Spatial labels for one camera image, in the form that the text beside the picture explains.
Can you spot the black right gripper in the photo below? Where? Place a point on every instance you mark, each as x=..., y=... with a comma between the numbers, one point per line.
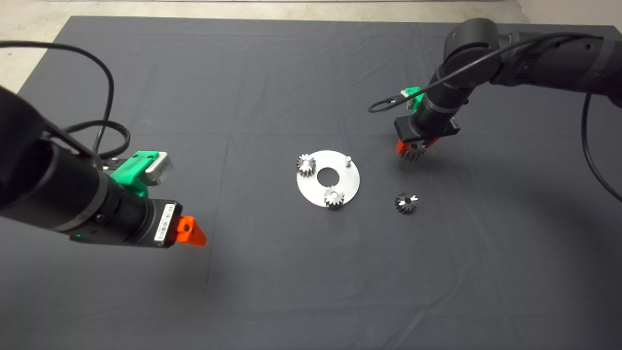
x=427, y=127

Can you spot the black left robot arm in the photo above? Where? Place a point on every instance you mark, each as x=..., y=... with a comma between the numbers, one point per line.
x=39, y=170

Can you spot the left green camera mount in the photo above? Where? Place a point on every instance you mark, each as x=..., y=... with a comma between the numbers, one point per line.
x=133, y=167

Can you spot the silver camera box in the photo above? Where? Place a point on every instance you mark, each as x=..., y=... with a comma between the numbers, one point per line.
x=406, y=96
x=160, y=168

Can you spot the large steel gear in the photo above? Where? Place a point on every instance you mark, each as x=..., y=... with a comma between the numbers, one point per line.
x=413, y=153

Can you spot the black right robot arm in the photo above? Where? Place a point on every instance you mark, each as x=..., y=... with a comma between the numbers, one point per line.
x=544, y=63

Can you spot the dark grey table cloth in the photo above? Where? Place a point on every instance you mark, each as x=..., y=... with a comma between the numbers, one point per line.
x=291, y=291

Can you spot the right green camera mount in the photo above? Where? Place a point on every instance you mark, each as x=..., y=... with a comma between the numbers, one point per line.
x=414, y=92

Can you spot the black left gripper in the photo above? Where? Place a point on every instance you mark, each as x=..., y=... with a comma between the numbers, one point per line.
x=141, y=221

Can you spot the right silver camera box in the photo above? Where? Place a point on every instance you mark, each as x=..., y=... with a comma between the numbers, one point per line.
x=406, y=96

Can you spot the round metal plate with hole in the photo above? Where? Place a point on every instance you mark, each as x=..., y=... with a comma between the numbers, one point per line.
x=350, y=187

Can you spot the small steel gear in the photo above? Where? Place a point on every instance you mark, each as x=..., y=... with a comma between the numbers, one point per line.
x=404, y=204
x=334, y=197
x=306, y=166

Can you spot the left silver camera box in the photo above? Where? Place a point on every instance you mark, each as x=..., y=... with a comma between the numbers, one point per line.
x=160, y=168

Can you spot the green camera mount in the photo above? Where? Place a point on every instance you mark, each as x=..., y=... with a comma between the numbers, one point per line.
x=414, y=92
x=133, y=167

